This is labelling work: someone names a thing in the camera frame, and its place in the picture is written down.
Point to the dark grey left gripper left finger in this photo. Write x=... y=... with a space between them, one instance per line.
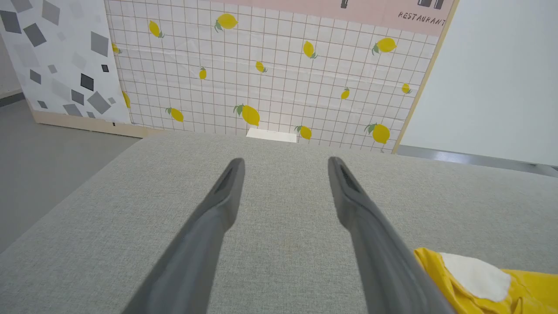
x=196 y=253

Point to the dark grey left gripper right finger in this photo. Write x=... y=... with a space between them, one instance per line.
x=383 y=261

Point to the yellow cartoon face garment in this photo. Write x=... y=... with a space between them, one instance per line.
x=527 y=290

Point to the grey fabric sofa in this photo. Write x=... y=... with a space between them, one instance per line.
x=283 y=196

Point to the white box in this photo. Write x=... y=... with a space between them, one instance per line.
x=272 y=135

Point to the white partition board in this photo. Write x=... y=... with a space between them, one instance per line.
x=492 y=87

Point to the lemon print partition panel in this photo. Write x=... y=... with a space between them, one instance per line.
x=283 y=65

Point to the grey squares partition panel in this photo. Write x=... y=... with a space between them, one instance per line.
x=65 y=65

